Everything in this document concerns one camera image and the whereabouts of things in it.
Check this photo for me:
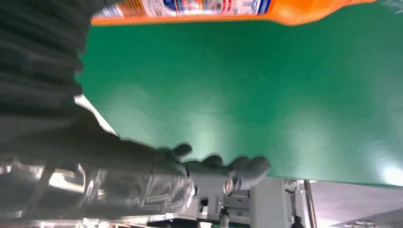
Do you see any white machine base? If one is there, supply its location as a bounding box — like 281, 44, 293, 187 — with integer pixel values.
189, 176, 305, 228

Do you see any green table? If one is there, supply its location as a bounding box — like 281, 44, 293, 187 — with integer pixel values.
76, 0, 403, 190

